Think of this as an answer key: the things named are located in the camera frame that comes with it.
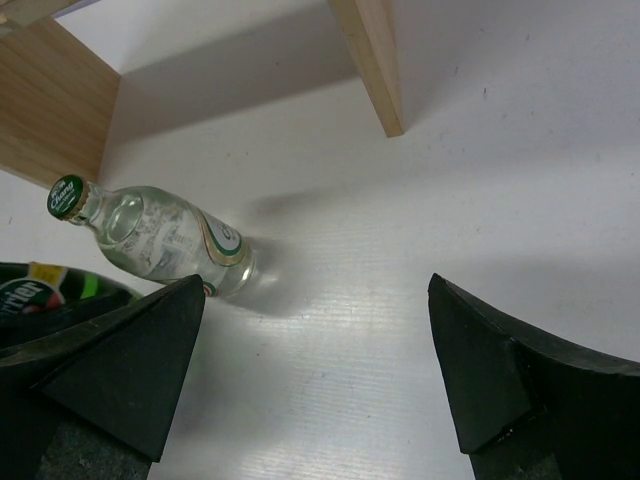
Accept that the green bottle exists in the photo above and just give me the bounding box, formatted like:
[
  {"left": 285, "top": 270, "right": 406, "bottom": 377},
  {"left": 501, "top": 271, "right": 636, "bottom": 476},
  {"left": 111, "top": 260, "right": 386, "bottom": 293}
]
[{"left": 1, "top": 262, "right": 141, "bottom": 348}]

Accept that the wooden two-tier shelf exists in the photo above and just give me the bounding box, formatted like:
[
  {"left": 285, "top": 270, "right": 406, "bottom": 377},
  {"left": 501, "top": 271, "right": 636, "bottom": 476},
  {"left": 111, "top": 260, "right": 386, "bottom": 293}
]
[{"left": 1, "top": 1, "right": 405, "bottom": 187}]

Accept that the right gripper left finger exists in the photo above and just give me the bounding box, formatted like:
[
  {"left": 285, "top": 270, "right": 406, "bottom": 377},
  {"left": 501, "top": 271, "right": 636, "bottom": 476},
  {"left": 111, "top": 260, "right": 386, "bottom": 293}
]
[{"left": 1, "top": 275, "right": 205, "bottom": 479}]

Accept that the small clear glass bottle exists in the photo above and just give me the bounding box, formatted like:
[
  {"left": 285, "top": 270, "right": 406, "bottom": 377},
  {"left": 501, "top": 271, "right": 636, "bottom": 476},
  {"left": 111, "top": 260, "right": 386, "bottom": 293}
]
[{"left": 47, "top": 175, "right": 255, "bottom": 297}]

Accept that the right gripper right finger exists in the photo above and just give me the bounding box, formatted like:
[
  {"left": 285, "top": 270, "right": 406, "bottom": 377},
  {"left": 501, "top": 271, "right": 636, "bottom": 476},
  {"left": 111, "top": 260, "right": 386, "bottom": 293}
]
[{"left": 428, "top": 274, "right": 639, "bottom": 479}]

